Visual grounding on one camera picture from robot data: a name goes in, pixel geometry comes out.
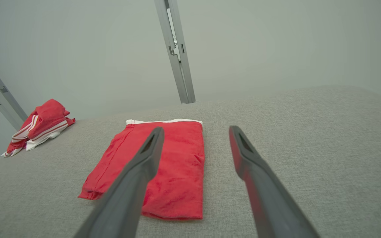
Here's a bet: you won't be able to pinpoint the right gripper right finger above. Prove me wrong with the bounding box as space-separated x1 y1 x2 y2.
229 125 320 238

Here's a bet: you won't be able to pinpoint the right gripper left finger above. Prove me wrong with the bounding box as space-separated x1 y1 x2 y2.
74 127 165 238

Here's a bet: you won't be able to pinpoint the red shorts with white trim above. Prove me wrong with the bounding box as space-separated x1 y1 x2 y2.
78 119 205 220

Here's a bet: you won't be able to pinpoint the red jersey with white sleeves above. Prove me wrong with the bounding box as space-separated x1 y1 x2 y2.
1 99 76 158

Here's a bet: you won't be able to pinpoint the grey fabric sofa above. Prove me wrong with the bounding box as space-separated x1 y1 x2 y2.
0 85 381 238

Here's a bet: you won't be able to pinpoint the grey partition post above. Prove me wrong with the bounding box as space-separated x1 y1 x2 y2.
0 49 28 131
154 0 196 104

